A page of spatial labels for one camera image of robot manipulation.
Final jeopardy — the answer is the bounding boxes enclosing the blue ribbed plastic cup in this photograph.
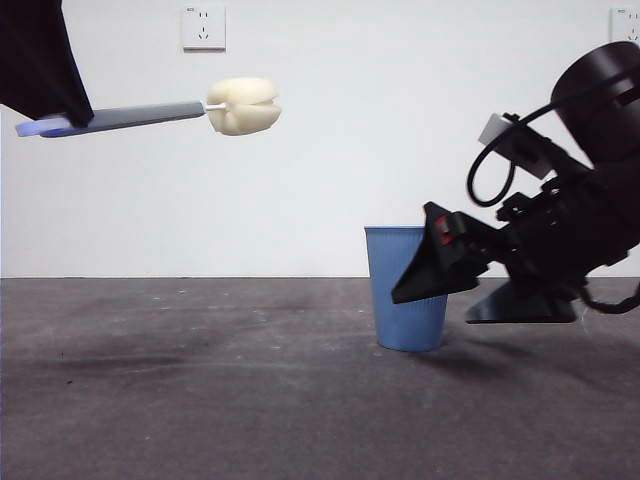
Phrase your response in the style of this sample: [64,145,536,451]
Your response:
[363,224,450,353]

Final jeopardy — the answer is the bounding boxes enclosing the grey-handled cream sponge cup brush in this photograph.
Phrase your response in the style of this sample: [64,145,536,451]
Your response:
[14,75,283,139]

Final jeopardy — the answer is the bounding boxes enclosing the black cable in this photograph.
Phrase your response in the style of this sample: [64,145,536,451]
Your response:
[578,284,640,317]
[466,69,640,207]

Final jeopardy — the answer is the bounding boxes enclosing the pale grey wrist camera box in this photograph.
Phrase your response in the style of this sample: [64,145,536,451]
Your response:
[477,112,551,182]

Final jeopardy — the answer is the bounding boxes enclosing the white wall socket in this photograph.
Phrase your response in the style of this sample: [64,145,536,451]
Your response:
[609,7,640,51]
[182,5,227,53]

